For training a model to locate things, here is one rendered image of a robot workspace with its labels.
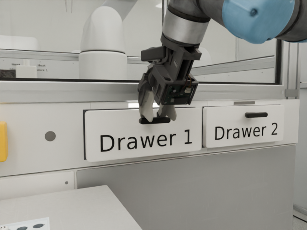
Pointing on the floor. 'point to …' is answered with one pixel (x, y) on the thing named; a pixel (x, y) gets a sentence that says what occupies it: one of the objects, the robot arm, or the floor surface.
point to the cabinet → (186, 188)
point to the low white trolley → (71, 210)
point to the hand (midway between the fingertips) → (151, 116)
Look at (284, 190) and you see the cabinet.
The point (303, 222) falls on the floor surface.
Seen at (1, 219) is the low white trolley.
